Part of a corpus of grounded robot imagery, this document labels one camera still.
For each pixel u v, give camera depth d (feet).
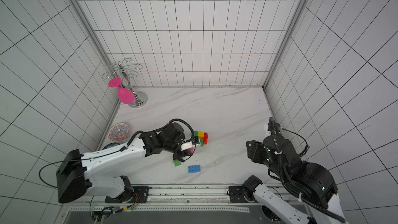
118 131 3.10
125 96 3.05
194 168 2.60
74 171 1.32
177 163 2.61
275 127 1.41
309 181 1.10
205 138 2.97
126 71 3.01
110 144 2.80
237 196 2.32
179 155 2.15
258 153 1.62
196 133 3.03
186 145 2.16
